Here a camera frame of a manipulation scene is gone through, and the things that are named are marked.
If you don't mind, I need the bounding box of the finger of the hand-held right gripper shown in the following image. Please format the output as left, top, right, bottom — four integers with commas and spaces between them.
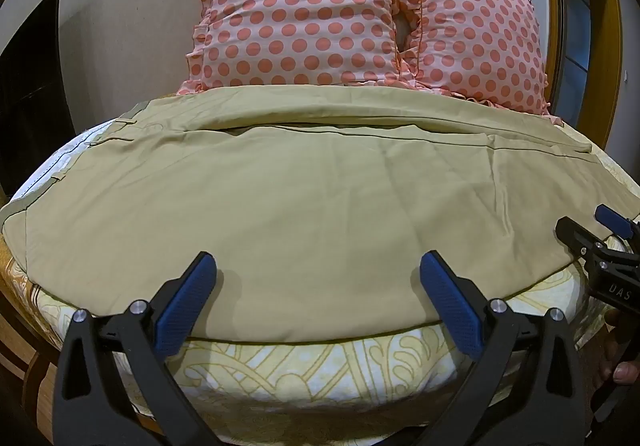
594, 204, 640, 243
555, 217, 614, 261

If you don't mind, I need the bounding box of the glass door pane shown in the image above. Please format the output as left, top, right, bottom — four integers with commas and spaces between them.
554, 0, 612, 132

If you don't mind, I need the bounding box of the large polka dot ruffled pillow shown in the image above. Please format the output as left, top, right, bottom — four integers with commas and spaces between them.
176, 0, 424, 96

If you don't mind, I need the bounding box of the yellow patterned bed sheet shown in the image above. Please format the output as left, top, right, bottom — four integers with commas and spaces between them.
0, 120, 640, 427

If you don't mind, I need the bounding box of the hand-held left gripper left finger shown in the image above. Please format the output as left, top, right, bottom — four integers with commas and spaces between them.
52, 251, 219, 446

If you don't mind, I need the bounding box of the person's right hand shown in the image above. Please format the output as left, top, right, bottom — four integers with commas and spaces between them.
597, 310, 640, 386

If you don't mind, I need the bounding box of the wooden bed frame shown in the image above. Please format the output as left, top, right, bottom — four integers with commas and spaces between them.
0, 246, 166, 446

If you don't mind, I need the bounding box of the olive green bed sheet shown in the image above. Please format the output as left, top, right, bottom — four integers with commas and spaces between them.
0, 85, 640, 345

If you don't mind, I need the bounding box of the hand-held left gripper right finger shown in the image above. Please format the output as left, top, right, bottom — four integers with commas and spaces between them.
419, 250, 587, 446

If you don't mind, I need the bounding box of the dark wooden cabinet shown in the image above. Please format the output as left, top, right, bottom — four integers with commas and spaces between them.
0, 0, 77, 201

